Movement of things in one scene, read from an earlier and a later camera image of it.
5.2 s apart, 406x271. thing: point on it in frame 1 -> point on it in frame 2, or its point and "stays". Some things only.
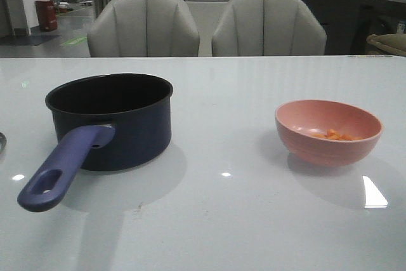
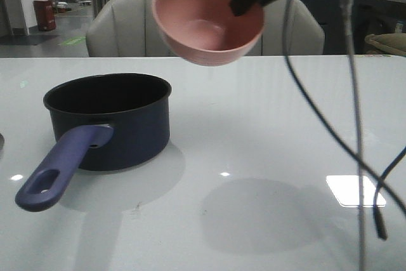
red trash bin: x=47 y=14 stays
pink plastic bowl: x=326 y=133 -> x=194 y=12
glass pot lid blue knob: x=3 y=141 stays
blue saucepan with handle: x=101 y=123 stays
